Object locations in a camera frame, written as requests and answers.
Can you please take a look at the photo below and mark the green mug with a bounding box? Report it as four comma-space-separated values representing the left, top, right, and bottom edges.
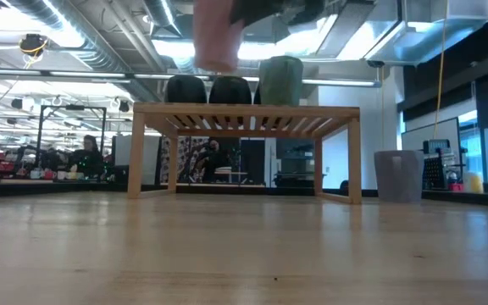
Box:
258, 55, 305, 108

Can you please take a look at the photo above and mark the black aluminium table frame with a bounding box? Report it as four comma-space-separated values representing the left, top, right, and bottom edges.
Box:
0, 179, 488, 209

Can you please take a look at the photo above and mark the long ceiling light strip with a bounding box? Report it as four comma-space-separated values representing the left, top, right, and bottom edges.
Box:
0, 68, 383, 89

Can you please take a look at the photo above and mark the person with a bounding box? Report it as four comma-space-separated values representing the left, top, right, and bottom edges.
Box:
67, 134, 106, 180
196, 138, 229, 184

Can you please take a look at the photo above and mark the black metal frame stand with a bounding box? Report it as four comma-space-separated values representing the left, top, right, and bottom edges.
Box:
35, 104, 108, 171

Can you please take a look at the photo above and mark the silver rectangular air duct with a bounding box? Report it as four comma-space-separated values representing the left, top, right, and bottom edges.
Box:
363, 0, 488, 68

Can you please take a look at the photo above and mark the silver spiral air duct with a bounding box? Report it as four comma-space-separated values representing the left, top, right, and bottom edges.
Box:
6, 0, 163, 103

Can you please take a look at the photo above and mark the black ceiling cable reel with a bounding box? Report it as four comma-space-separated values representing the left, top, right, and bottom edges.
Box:
18, 33, 50, 59

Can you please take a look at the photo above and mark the pink mug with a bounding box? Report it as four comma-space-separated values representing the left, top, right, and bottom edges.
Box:
192, 0, 246, 74

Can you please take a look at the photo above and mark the lavender grey mug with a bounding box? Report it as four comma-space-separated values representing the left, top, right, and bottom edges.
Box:
374, 149, 425, 204

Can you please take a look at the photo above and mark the white whiteboard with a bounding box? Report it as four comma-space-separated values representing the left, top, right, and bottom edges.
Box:
400, 117, 462, 190

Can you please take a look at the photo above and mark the dark mug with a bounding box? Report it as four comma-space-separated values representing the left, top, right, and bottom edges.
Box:
166, 75, 208, 104
208, 75, 254, 105

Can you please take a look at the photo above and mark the yellow bottle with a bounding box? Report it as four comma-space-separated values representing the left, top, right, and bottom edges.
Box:
463, 171, 485, 195

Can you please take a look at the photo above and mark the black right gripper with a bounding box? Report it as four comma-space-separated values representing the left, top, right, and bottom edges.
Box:
230, 0, 325, 25

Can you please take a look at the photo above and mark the yellow hanging cable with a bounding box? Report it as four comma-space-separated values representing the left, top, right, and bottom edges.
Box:
433, 0, 451, 129

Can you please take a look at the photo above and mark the slatted wooden rack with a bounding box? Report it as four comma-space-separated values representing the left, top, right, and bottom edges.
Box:
127, 101, 363, 205

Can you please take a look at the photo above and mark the black pegboard organiser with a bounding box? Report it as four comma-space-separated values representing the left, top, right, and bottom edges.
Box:
421, 139, 468, 191

